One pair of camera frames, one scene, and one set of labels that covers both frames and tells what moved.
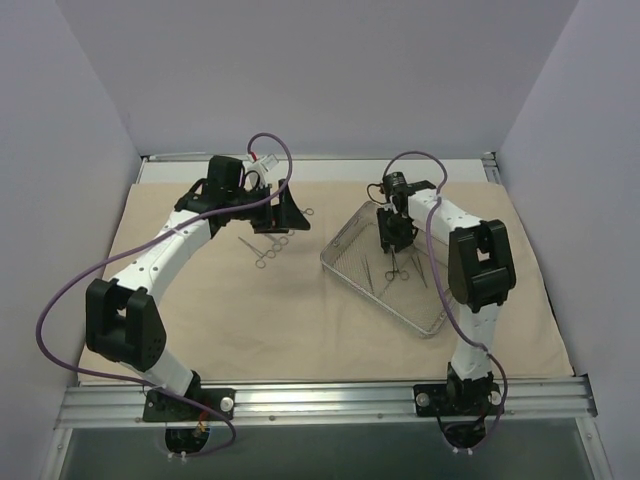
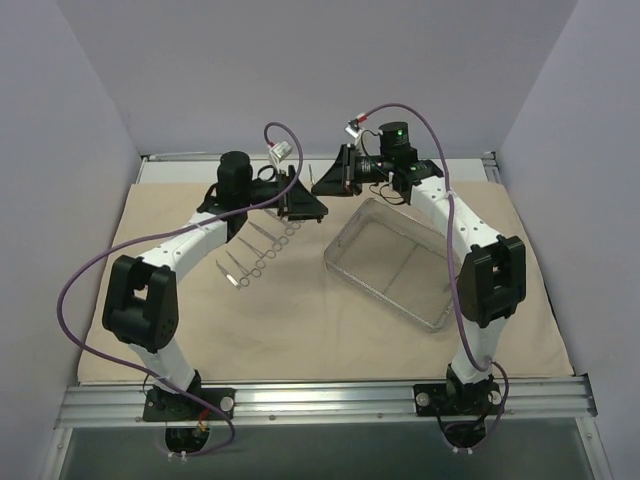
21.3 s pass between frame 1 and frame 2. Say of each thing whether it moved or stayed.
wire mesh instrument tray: stayed
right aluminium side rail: stayed
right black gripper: moved
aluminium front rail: stayed
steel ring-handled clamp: stayed
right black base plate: stayed
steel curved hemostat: stayed
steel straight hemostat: moved
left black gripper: moved
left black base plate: stayed
